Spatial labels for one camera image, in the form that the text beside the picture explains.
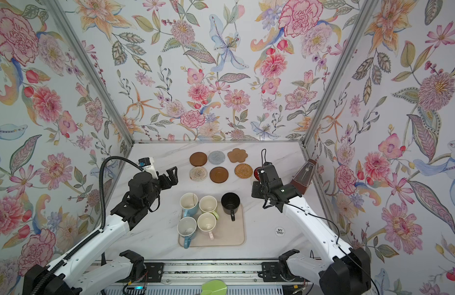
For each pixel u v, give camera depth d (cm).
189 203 90
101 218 50
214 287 73
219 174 106
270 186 60
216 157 114
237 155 115
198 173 105
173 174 71
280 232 84
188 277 74
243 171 107
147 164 67
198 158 111
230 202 88
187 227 84
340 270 38
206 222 84
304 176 91
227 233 85
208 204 87
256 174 80
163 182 68
